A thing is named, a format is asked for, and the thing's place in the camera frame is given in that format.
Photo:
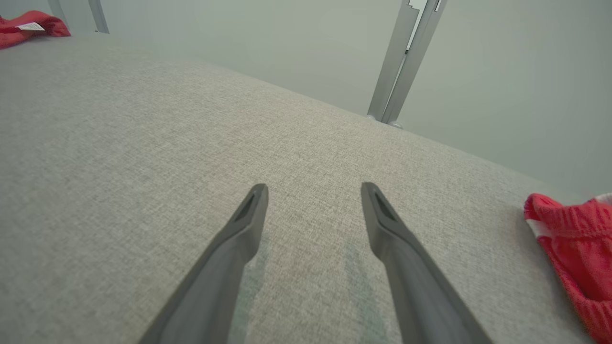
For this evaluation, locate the grey fabric sofa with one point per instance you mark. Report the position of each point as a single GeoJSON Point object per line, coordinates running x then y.
{"type": "Point", "coordinates": [143, 143]}

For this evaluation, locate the red shirt with white collar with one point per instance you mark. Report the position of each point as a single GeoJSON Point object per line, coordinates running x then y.
{"type": "Point", "coordinates": [55, 26]}

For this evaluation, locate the grey metal frame post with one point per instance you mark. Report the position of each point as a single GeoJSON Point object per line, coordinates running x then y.
{"type": "Point", "coordinates": [397, 62]}
{"type": "Point", "coordinates": [99, 16]}

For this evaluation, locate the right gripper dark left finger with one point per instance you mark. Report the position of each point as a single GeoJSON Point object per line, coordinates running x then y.
{"type": "Point", "coordinates": [210, 296]}

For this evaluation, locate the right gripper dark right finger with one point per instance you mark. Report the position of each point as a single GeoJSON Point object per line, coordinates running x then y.
{"type": "Point", "coordinates": [420, 301]}

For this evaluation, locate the red shorts with white stripes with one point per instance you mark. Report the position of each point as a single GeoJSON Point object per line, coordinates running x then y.
{"type": "Point", "coordinates": [578, 248]}

